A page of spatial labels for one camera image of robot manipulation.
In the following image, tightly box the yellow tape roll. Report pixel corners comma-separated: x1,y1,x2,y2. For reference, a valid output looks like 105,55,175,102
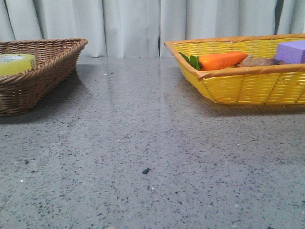
0,53,36,76

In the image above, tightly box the small black debris piece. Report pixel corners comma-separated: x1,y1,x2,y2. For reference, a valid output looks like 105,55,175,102
142,168,150,174

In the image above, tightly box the orange toy carrot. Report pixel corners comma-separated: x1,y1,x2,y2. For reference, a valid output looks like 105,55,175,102
179,52,248,71

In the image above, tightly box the white curtain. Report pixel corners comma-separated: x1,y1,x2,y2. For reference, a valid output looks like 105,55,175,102
0,0,305,58

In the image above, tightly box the brown wicker basket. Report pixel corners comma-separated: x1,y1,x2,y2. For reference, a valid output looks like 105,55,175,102
0,38,88,116

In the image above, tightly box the brown toy potato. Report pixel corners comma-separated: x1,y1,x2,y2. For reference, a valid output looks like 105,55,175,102
236,55,285,67

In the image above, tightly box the yellow wicker basket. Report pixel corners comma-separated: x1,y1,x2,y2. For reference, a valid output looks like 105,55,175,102
164,33,305,105

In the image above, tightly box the purple foam block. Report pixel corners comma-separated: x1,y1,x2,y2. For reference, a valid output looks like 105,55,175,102
275,40,305,64

